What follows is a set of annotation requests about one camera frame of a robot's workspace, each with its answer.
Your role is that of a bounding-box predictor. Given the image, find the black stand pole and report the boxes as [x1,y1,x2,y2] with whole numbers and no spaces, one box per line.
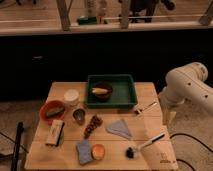
[11,122,24,171]

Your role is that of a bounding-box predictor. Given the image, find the grey-blue towel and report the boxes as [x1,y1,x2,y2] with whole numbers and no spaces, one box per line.
[105,119,132,140]

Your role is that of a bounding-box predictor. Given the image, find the small grey metal cup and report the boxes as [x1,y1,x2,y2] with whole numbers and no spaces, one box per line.
[73,108,85,125]

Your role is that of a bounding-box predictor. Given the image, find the blue sponge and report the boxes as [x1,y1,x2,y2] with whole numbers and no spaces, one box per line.
[76,140,93,165]

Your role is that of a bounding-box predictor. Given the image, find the orange round fruit toy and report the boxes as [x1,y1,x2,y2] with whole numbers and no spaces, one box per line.
[91,144,105,160]

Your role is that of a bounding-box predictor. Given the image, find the black cable on floor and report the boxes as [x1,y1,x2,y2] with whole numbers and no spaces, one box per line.
[169,132,213,171]

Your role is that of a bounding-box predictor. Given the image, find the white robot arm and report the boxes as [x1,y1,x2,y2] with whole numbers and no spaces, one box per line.
[158,62,213,126]

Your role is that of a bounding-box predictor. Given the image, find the black-headed dish brush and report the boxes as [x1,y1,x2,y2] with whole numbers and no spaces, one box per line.
[125,133,165,159]

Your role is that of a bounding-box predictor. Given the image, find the orange plastic bowl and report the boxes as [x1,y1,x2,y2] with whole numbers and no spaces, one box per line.
[39,100,65,125]

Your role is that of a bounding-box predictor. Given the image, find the green plastic tray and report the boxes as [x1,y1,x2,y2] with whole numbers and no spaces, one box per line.
[85,74,138,108]

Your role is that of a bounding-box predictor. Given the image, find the green object in bowl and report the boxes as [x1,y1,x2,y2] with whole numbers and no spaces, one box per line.
[46,107,65,118]

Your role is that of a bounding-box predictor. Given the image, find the brown grape bunch toy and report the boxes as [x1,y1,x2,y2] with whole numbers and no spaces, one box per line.
[84,115,103,139]

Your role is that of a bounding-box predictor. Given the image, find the whiteboard eraser block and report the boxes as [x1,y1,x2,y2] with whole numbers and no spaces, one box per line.
[45,120,64,146]

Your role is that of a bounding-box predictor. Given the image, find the dark brown bowl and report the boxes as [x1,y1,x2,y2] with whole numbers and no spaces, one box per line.
[91,82,113,101]

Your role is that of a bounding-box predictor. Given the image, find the yellow corn cob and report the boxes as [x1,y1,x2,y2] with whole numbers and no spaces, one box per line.
[92,88,108,95]

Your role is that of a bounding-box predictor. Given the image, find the white paper cup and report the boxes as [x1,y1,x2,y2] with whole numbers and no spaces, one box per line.
[64,89,79,106]

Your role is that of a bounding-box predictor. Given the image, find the green box on shelf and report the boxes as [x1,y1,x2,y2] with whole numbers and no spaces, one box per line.
[77,17,107,25]

